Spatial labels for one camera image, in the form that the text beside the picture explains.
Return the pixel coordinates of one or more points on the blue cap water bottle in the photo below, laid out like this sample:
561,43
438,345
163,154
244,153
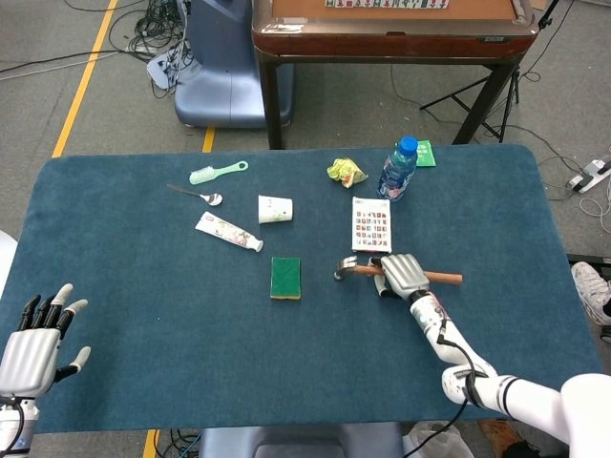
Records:
396,176

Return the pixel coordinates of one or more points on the white black power strip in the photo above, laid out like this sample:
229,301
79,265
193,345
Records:
589,174

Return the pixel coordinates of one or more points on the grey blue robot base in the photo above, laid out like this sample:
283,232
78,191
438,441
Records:
296,441

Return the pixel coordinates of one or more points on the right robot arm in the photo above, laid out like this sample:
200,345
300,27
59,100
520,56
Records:
525,393

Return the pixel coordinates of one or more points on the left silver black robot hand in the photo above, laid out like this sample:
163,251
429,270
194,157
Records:
28,358

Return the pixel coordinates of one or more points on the crumpled yellow green wrapper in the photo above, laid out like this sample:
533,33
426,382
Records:
344,172

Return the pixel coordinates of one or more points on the white power strip with plugs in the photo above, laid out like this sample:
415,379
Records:
162,67

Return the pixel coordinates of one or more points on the white rounded shell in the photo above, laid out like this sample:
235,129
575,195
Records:
6,262

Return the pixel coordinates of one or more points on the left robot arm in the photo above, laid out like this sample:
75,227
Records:
14,424

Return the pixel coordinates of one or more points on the white colourful print box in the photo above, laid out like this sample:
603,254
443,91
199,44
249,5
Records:
371,224

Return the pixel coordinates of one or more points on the white paper cup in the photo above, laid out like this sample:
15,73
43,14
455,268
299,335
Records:
274,210

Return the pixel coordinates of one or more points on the green packet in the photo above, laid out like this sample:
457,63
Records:
426,155

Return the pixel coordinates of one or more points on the mint green brush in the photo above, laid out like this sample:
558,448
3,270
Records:
200,176

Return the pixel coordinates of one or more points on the white toothpaste tube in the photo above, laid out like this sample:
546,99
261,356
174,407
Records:
224,231

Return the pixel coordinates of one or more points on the black tripod stand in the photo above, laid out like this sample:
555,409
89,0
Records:
451,95

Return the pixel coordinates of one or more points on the green yellow sponge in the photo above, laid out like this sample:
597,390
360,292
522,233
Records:
285,277

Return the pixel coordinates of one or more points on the metal spoon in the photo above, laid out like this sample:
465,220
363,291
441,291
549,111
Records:
211,198

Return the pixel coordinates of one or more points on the grey blue machine base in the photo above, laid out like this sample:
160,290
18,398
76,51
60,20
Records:
219,71

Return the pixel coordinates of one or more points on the blue felt table cover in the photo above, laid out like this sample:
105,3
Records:
191,334

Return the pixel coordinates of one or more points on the brown mahjong table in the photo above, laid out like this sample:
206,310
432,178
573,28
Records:
382,40

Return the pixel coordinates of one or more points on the clear plastic bag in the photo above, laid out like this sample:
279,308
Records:
429,439

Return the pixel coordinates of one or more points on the white speckled shoe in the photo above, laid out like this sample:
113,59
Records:
589,286

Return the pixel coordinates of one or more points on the brown crumpled paper bag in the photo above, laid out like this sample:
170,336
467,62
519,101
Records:
499,431

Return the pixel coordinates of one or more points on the face up mahjong tile row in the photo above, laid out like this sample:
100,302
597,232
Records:
386,3

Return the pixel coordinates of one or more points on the black floor bar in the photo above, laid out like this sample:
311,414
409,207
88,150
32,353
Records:
592,258

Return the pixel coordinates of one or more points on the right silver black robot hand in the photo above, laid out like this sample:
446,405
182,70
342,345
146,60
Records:
403,274

